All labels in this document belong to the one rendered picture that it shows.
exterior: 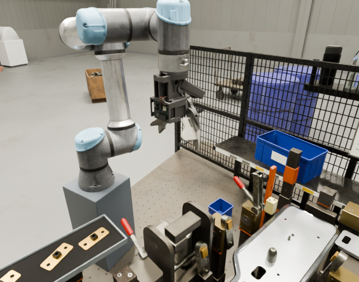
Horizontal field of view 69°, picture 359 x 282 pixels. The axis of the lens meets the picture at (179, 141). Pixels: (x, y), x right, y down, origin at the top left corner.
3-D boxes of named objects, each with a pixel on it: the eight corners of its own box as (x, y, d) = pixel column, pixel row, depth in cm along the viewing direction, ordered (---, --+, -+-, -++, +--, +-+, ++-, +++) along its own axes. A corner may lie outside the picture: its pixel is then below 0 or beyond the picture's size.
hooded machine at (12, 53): (20, 63, 974) (11, 26, 918) (30, 65, 947) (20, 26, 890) (0, 66, 920) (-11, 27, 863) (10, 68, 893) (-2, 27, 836)
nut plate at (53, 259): (50, 271, 68) (49, 268, 67) (39, 266, 69) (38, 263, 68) (74, 247, 74) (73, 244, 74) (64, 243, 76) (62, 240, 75)
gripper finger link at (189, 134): (185, 156, 67) (170, 123, 67) (200, 148, 71) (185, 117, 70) (193, 154, 64) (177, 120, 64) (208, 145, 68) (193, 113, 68)
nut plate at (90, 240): (85, 251, 73) (85, 248, 73) (78, 244, 75) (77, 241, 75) (109, 233, 79) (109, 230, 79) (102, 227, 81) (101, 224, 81)
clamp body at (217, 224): (216, 299, 108) (222, 231, 92) (197, 281, 116) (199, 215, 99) (226, 288, 112) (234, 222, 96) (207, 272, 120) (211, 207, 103)
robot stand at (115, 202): (78, 253, 128) (61, 186, 110) (108, 227, 144) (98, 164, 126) (108, 272, 119) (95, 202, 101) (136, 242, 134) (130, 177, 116)
